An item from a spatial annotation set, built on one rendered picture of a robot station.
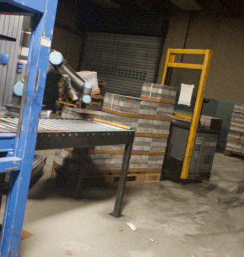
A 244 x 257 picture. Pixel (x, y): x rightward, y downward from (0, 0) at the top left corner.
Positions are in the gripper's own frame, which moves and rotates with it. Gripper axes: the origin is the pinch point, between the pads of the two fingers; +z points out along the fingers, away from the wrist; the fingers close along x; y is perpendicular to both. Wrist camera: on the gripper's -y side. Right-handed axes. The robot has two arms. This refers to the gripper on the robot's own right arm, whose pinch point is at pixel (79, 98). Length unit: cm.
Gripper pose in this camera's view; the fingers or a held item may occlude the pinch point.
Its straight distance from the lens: 347.5
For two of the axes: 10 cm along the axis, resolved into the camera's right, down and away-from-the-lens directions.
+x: -9.2, 2.3, -3.1
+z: -3.5, -1.6, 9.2
